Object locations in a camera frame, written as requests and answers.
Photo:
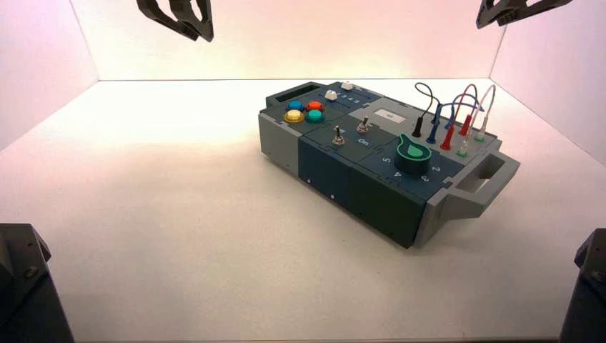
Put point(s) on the white rectangular label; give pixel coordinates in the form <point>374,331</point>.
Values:
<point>389,115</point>

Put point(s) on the teal round push button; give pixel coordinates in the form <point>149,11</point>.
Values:
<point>315,117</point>

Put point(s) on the blue round push button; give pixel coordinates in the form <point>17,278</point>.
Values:
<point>295,105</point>

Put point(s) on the yellow round push button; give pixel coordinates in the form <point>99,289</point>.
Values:
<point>294,116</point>

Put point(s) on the white slider knob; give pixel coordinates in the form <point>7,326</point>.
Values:
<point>347,85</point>
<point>331,95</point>

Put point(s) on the blue grey control box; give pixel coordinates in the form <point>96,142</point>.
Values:
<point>331,161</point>

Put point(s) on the red round push button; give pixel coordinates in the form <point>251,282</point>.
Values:
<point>315,105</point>

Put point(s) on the green black rotary knob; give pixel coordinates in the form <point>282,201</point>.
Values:
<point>413,156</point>

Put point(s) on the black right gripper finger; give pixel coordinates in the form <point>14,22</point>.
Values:
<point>535,6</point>
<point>488,13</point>

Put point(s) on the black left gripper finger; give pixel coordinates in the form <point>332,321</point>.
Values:
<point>158,10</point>
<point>204,19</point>

